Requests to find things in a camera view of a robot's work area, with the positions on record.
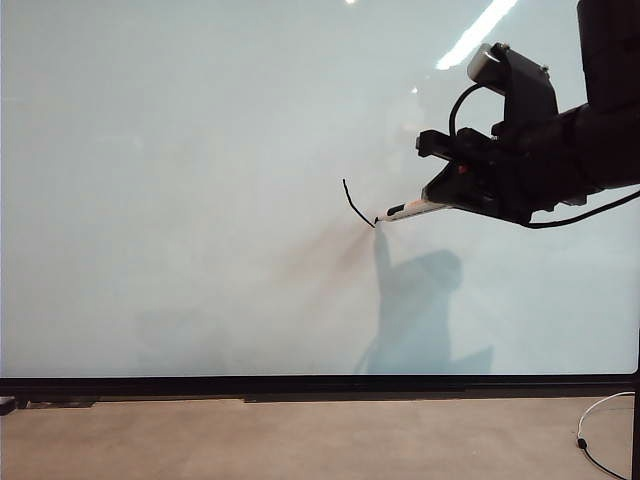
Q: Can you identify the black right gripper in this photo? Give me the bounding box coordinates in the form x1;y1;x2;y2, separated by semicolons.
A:
416;113;601;226

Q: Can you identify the white whiteboard marker pen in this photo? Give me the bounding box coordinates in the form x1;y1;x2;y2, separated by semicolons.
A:
371;196;437;227

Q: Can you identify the white glass whiteboard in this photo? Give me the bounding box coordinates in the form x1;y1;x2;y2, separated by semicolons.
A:
0;0;640;379

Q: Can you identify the black camera cable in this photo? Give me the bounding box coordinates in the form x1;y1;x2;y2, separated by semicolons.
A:
448;81;507;137

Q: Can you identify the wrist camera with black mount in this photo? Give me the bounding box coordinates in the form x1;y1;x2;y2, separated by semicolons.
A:
466;42;561;134

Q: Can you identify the black whiteboard bottom rail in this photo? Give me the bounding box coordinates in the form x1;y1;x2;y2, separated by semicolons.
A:
0;374;640;408

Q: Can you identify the white floor cable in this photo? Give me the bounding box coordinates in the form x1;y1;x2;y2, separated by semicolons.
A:
576;390;638;480

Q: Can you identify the black whiteboard stand post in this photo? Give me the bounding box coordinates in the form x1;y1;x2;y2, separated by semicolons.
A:
633;370;640;480

